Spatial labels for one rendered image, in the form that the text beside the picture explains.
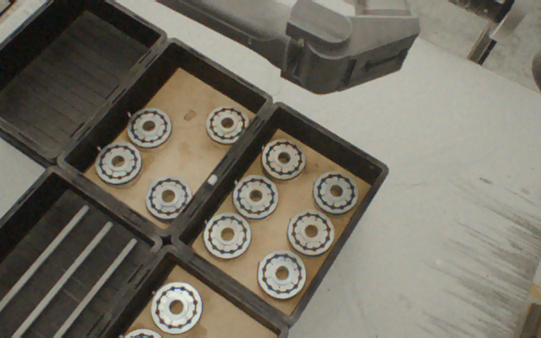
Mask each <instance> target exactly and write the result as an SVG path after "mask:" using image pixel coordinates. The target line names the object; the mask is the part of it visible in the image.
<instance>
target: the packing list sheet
mask: <svg viewBox="0 0 541 338"><path fill-rule="evenodd" d="M45 1H46V0H26V2H25V3H24V4H22V5H21V7H20V8H19V9H18V10H16V11H15V12H14V13H13V14H12V16H11V17H9V18H8V19H7V20H5V21H4V22H3V23H2V24H1V25H0V43H1V41H3V40H4V39H5V38H6V37H7V36H8V35H10V34H11V33H12V32H13V31H14V30H16V29H17V27H18V26H19V25H20V24H21V23H23V22H24V21H25V20H26V19H28V18H29V17H30V16H31V15H32V13H33V12H35V11H36V10H37V9H38V8H39V7H40V6H41V5H42V4H43V3H44V2H45Z"/></svg>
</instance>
